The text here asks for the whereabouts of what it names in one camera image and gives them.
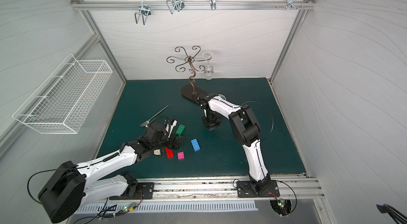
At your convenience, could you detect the pink square lego brick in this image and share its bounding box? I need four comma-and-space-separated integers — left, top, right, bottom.
177, 151, 184, 160

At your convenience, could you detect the white vented cable duct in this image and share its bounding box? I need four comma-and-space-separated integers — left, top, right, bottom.
75, 200, 258, 214

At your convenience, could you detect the metal double hook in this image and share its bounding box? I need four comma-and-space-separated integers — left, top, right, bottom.
166, 0, 185, 14
135, 3, 151, 25

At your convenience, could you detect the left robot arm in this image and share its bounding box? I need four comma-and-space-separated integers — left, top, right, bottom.
38, 119, 183, 224

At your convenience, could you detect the light blue long lego brick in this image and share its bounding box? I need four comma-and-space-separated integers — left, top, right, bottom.
191, 139, 200, 152

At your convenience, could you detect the green lego brick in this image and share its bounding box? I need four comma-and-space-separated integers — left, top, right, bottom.
176, 124, 185, 136

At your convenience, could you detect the silver fork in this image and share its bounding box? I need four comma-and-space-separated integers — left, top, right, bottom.
139, 105, 169, 127

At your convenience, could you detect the clear wine glass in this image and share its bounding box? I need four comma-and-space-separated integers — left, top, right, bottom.
204, 53, 214, 80

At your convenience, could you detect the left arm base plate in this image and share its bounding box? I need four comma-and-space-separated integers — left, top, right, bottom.
109, 182, 155, 200

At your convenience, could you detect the bronze scroll cup stand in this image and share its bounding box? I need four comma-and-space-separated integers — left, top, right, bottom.
166, 45, 212, 103

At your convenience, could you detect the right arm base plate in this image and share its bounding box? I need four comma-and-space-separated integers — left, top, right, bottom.
234, 180, 280, 198

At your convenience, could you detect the metal bracket hook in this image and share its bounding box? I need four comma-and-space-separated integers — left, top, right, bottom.
276, 0, 304, 11

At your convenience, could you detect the aluminium front rail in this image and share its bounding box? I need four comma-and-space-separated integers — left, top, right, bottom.
138, 174, 325, 202

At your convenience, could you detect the white wire basket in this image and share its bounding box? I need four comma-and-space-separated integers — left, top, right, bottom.
12, 54, 113, 134

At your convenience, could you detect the metal single hook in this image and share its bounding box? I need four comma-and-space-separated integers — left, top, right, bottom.
209, 0, 216, 11

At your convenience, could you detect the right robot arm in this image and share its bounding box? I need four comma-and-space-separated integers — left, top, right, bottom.
197, 94, 271, 195

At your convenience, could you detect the aluminium cross rail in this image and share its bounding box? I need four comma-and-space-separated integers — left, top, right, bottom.
71, 0, 316, 11

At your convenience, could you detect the red lego brick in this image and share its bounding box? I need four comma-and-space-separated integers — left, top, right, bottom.
165, 147, 174, 159

